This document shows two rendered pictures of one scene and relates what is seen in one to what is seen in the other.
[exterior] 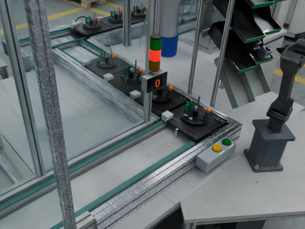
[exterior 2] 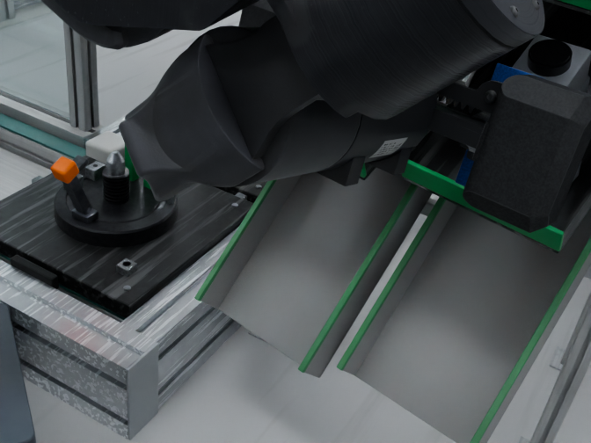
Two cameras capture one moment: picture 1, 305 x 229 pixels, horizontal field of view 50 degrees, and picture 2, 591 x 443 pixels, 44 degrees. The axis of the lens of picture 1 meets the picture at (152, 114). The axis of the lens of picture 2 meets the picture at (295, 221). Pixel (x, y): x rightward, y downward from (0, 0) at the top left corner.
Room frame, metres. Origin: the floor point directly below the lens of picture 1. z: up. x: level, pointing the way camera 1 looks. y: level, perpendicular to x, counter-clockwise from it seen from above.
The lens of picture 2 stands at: (1.30, -0.96, 1.47)
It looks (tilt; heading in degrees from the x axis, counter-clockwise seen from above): 34 degrees down; 70
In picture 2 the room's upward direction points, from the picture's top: 8 degrees clockwise
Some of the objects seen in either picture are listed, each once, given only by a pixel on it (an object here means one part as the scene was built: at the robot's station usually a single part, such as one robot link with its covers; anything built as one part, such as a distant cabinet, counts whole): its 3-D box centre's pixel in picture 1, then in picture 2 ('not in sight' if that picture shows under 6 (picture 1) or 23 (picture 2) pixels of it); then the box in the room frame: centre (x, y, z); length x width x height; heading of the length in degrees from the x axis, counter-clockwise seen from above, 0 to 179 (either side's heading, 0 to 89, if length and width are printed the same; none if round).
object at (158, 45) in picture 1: (155, 42); not in sight; (1.30, 0.00, 1.38); 0.05 x 0.05 x 0.05
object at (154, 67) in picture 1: (154, 64); not in sight; (1.30, 0.00, 1.28); 0.05 x 0.05 x 0.05
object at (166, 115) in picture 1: (167, 116); (110, 153); (1.35, -0.08, 0.97); 0.05 x 0.05 x 0.04; 45
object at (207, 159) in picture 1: (215, 153); not in sight; (1.13, -0.30, 0.93); 0.21 x 0.07 x 0.06; 135
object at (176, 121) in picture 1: (194, 120); (117, 218); (1.35, -0.21, 0.96); 0.24 x 0.24 x 0.02; 45
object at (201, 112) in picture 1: (194, 116); (117, 205); (1.35, -0.21, 0.98); 0.14 x 0.14 x 0.02
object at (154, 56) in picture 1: (154, 53); not in sight; (1.30, 0.00, 1.33); 0.05 x 0.05 x 0.05
